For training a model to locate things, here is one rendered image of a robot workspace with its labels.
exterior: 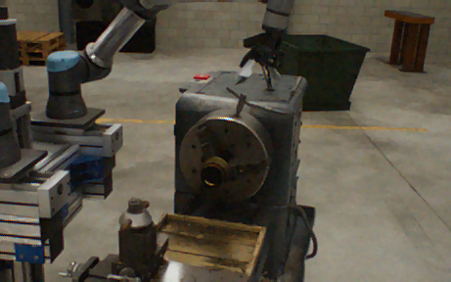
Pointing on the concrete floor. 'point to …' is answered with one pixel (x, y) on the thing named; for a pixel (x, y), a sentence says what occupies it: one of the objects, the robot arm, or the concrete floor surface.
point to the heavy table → (409, 39)
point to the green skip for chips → (323, 69)
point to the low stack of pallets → (38, 45)
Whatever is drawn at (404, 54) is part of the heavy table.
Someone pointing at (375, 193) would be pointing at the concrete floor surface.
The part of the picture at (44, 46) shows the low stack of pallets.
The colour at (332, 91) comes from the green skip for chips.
